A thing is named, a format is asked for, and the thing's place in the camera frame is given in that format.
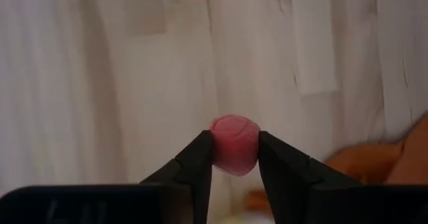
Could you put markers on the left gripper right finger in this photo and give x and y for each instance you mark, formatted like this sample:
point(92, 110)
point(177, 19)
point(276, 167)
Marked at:
point(317, 200)

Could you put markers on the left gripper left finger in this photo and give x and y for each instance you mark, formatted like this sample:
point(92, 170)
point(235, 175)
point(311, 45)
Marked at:
point(133, 204)

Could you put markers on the orange toy carrot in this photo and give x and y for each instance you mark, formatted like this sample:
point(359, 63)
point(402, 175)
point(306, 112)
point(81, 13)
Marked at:
point(255, 200)

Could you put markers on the pink toy raspberry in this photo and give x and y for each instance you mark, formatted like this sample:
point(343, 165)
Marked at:
point(234, 143)

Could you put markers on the orange brown cloth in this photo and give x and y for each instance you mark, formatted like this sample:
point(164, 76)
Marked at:
point(384, 164)

